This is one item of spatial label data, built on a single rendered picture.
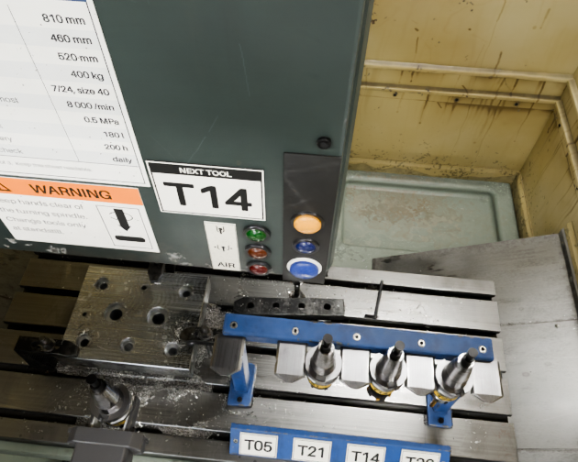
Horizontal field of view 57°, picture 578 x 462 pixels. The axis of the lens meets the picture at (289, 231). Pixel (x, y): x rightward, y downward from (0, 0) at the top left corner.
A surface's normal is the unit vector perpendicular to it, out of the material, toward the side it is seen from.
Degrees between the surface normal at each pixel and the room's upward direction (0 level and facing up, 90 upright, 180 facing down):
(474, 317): 0
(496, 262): 24
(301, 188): 90
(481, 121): 90
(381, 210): 0
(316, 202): 90
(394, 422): 0
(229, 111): 90
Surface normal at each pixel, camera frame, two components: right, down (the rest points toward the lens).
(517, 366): -0.40, -0.55
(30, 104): -0.10, 0.82
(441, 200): 0.01, -0.57
